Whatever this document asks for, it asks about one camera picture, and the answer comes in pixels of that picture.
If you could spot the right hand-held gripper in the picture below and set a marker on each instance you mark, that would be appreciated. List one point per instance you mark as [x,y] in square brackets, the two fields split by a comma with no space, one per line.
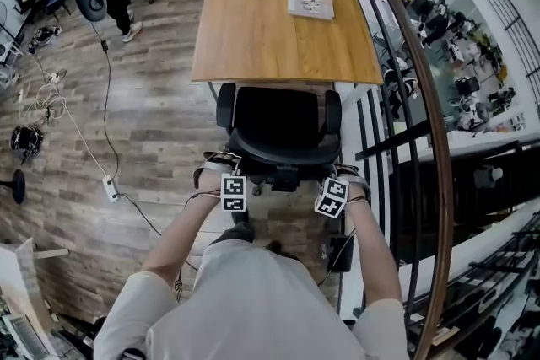
[331,198]

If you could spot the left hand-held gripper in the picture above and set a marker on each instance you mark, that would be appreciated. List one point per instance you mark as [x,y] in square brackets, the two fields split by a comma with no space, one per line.
[233,194]

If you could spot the person's left forearm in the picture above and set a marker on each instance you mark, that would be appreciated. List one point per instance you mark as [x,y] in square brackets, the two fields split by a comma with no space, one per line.
[181,240]

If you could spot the person's right forearm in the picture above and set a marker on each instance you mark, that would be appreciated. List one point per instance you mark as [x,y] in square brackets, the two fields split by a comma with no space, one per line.
[371,253]

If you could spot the person's right hand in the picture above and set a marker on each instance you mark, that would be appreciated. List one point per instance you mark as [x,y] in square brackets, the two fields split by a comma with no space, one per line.
[355,193]

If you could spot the person's left hand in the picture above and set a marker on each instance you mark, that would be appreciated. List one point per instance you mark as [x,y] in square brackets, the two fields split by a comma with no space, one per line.
[209,185]

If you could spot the person's black left shoe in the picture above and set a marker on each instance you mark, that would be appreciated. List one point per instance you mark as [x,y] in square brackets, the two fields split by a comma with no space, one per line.
[240,217]

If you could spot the person's dark trousers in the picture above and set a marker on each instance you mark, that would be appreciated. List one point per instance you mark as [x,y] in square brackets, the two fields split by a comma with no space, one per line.
[234,232]

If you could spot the black floor box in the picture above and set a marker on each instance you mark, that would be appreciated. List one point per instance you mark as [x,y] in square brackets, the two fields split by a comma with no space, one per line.
[341,253]

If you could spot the person's white shirt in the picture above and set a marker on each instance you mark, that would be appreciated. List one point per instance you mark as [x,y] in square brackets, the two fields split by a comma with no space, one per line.
[253,307]

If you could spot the black railing with wooden handrail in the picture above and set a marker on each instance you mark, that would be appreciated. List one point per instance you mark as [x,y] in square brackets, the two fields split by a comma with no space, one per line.
[443,164]

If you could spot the white power strip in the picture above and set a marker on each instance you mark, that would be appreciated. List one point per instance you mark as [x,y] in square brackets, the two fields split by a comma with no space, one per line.
[110,189]

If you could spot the wooden top white-legged table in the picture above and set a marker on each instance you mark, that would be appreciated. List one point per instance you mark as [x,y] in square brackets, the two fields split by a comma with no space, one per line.
[261,38]

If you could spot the group of seated people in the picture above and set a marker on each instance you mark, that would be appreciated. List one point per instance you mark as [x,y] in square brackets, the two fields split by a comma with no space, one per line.
[464,84]

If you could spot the white flat box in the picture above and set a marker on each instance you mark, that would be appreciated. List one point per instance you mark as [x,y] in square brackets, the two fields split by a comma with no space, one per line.
[311,5]

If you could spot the black and white harness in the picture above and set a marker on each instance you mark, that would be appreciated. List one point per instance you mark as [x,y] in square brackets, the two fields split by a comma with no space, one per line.
[46,35]
[26,141]

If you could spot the grey oval hanging device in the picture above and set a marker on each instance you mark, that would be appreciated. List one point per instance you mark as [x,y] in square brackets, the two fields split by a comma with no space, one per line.
[90,2]

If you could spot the silver laptop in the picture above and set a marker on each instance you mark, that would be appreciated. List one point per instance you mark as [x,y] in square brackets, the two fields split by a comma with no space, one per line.
[23,337]

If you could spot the white metal rack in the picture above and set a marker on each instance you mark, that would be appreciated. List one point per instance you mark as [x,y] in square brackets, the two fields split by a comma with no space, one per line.
[8,63]

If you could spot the small black standing fan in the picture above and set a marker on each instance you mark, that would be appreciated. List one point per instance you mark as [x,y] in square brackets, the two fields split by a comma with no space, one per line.
[3,14]

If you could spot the dark round pedestal table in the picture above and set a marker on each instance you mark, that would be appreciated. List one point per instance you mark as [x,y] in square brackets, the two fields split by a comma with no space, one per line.
[17,185]

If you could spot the black wall grille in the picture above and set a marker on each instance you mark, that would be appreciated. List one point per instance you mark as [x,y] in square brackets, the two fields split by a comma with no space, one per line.
[506,17]

